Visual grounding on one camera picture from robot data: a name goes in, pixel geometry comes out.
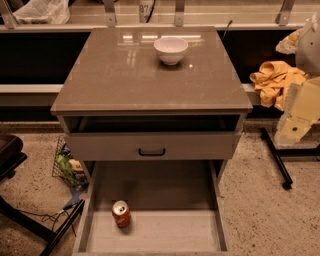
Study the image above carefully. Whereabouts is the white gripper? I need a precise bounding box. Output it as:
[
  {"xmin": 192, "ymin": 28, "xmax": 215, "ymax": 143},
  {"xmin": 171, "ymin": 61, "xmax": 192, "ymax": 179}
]
[{"xmin": 274, "ymin": 77, "xmax": 320, "ymax": 145}]

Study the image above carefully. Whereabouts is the red coke can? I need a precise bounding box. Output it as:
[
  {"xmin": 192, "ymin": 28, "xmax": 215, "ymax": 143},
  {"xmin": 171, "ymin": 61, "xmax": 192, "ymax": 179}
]
[{"xmin": 112, "ymin": 200, "xmax": 131, "ymax": 228}]

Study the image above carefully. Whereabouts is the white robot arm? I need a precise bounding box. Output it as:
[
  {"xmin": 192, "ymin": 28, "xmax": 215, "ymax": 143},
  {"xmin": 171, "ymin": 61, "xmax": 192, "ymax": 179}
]
[{"xmin": 274, "ymin": 11, "xmax": 320, "ymax": 145}]

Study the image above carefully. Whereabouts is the closed grey drawer front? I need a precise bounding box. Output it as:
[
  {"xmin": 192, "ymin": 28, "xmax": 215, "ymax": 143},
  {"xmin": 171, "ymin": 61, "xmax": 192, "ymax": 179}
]
[{"xmin": 65, "ymin": 132, "xmax": 241, "ymax": 161}]

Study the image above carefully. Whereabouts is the open grey middle drawer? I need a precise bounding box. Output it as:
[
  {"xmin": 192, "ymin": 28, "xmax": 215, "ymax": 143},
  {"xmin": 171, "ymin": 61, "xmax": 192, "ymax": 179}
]
[{"xmin": 72, "ymin": 160, "xmax": 233, "ymax": 256}]

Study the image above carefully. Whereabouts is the grey drawer cabinet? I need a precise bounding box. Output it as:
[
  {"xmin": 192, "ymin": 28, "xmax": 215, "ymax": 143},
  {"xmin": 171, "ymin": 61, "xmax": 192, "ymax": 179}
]
[{"xmin": 50, "ymin": 26, "xmax": 254, "ymax": 188}]

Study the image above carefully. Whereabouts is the yellow crumpled cloth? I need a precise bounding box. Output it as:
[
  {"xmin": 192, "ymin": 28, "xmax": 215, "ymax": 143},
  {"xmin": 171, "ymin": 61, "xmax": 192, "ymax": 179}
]
[{"xmin": 249, "ymin": 61, "xmax": 307, "ymax": 111}]

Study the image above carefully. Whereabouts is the black metal stand base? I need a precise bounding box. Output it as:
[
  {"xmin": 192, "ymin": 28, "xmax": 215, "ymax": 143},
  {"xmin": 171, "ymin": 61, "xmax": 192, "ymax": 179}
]
[{"xmin": 260, "ymin": 128, "xmax": 320, "ymax": 190}]

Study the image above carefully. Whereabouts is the white ceramic bowl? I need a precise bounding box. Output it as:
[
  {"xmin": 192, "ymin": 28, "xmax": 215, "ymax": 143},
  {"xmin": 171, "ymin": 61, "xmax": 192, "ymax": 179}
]
[{"xmin": 153, "ymin": 37, "xmax": 188, "ymax": 65}]

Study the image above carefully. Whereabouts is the blue tape strip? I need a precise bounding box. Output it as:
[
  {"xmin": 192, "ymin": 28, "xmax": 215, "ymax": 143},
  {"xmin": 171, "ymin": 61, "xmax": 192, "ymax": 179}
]
[{"xmin": 63, "ymin": 184, "xmax": 88, "ymax": 210}]

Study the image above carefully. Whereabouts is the white plastic bag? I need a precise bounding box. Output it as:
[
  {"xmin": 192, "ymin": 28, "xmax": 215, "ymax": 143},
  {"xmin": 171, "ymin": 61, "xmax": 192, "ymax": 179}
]
[{"xmin": 13, "ymin": 0, "xmax": 70, "ymax": 24}]

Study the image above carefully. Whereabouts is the black office chair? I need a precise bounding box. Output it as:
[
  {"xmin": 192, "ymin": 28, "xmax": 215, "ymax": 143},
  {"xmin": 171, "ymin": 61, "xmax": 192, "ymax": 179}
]
[{"xmin": 0, "ymin": 135, "xmax": 27, "ymax": 181}]

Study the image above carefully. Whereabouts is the black stand leg left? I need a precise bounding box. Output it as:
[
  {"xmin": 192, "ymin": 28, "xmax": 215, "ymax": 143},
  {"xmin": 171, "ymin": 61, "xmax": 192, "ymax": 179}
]
[{"xmin": 0, "ymin": 197, "xmax": 85, "ymax": 256}]

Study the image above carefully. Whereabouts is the black drawer handle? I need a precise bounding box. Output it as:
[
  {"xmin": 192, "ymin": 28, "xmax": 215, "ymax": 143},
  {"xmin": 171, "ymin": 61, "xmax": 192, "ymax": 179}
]
[{"xmin": 138, "ymin": 148, "xmax": 166, "ymax": 157}]

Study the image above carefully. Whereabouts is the wire basket with snacks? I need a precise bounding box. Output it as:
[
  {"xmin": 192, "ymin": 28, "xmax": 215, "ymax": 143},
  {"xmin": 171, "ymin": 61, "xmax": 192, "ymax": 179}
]
[{"xmin": 52, "ymin": 136, "xmax": 88, "ymax": 187}]

